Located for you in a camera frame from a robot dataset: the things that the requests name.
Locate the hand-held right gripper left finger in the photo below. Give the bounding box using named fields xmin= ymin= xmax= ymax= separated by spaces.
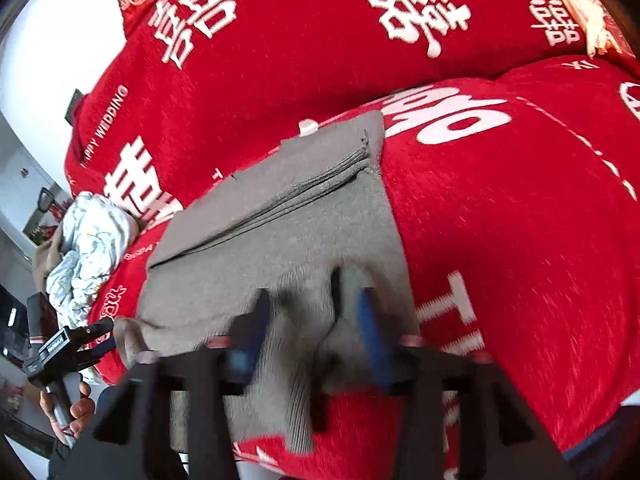
xmin=52 ymin=287 xmax=273 ymax=480

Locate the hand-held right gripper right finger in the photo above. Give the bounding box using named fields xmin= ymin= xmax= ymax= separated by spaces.
xmin=352 ymin=287 xmax=576 ymax=480

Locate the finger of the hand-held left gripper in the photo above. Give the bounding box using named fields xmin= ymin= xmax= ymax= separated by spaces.
xmin=80 ymin=336 xmax=118 ymax=359
xmin=70 ymin=319 xmax=116 ymax=348

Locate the grey knit sweater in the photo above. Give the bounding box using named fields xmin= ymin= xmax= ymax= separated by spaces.
xmin=114 ymin=110 xmax=421 ymax=456

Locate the person's left hand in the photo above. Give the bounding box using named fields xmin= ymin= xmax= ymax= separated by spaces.
xmin=39 ymin=381 xmax=97 ymax=448

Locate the black cabinet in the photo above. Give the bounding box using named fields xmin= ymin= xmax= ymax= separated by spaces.
xmin=0 ymin=284 xmax=31 ymax=356

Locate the brown cloth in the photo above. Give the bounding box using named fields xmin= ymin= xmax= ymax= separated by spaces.
xmin=31 ymin=225 xmax=66 ymax=291

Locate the white floral cloth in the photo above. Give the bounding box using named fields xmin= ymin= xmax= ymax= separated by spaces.
xmin=46 ymin=191 xmax=140 ymax=328

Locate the black chair back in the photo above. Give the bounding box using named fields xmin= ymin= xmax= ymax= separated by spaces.
xmin=39 ymin=186 xmax=71 ymax=213

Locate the red printed blanket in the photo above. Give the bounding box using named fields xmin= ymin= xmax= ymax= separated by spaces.
xmin=64 ymin=0 xmax=640 ymax=480

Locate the dark blue cloth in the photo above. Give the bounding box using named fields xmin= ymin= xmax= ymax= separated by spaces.
xmin=562 ymin=410 xmax=636 ymax=466

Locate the red patterned cushion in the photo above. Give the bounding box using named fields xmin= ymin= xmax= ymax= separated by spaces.
xmin=602 ymin=12 xmax=633 ymax=56

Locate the cream lace cloth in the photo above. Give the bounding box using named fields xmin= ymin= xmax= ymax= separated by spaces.
xmin=537 ymin=0 xmax=626 ymax=58

